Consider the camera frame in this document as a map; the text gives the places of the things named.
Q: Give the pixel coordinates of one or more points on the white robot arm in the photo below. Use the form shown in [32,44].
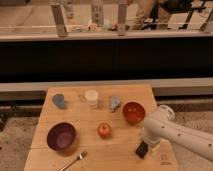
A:
[159,125]

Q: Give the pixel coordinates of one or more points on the red bowl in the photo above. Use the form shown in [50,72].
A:
[133,112]

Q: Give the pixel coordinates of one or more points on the purple bowl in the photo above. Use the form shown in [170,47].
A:
[61,136]

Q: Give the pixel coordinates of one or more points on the grey blue small object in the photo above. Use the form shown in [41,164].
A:
[115,102]

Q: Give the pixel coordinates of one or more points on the white cup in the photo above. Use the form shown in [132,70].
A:
[91,97]

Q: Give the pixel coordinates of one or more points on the red apple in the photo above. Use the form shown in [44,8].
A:
[104,130]

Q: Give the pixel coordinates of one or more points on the blue cup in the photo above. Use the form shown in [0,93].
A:
[58,100]

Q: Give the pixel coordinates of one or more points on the silver metal fork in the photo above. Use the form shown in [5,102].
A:
[81,156]

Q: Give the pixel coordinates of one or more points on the person in beige trousers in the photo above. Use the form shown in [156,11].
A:
[145,8]

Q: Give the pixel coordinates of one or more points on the black office chair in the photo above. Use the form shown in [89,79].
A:
[174,7]

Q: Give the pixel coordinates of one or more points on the grey railing post middle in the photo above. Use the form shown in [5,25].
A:
[97,12]

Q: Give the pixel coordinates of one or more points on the grey railing post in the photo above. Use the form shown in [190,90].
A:
[59,20]
[122,13]
[97,12]

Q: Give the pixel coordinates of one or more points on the grey railing post right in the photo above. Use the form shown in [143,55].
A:
[122,13]

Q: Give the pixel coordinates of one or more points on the grey railing post left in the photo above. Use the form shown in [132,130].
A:
[59,20]

